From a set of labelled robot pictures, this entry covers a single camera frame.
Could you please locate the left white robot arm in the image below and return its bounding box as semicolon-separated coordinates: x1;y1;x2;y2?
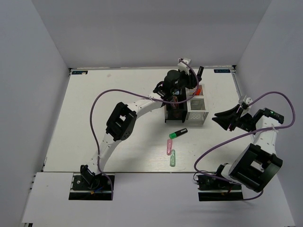
80;64;204;190

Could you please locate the white metal organizer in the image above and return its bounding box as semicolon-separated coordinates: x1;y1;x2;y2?
185;84;209;125

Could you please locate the right blue table label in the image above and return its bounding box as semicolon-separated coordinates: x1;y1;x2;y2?
214;69;231;73

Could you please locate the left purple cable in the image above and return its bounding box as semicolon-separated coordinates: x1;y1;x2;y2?
91;58;201;201

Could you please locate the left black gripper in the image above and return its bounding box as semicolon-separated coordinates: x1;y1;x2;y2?
171;69;202;94

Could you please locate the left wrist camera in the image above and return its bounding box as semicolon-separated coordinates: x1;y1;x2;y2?
178;58;191;74

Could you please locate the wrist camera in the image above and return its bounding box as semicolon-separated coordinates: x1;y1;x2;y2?
238;95;253;111
178;58;191;74

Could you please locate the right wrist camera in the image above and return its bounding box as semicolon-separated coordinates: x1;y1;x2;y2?
238;95;253;111

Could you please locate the pink-capped crayon tube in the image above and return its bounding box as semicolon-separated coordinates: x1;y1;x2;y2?
169;95;179;110

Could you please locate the pink translucent eraser pen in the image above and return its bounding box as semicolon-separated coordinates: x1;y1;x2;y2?
166;139;172;156

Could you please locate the orange cap black highlighter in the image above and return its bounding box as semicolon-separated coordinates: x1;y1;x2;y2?
195;88;201;96

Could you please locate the green cap black highlighter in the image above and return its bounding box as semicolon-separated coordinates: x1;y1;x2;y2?
169;128;188;139

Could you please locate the green translucent eraser pen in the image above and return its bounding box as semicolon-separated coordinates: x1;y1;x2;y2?
169;149;176;167

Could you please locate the left blue table label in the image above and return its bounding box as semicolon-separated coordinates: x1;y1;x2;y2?
71;70;88;75

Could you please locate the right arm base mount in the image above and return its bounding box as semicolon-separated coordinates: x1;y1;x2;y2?
193;173;243;201

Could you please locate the black metal organizer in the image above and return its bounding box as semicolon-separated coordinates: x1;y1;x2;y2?
163;82;187;123

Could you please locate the blue table label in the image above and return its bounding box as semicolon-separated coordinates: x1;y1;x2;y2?
71;70;88;75
214;69;231;73

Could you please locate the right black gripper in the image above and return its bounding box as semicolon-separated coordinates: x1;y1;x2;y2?
212;103;257;135

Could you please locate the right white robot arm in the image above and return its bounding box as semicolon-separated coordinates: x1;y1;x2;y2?
212;105;284;192

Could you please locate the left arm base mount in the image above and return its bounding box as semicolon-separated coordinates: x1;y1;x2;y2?
69;175;112;201

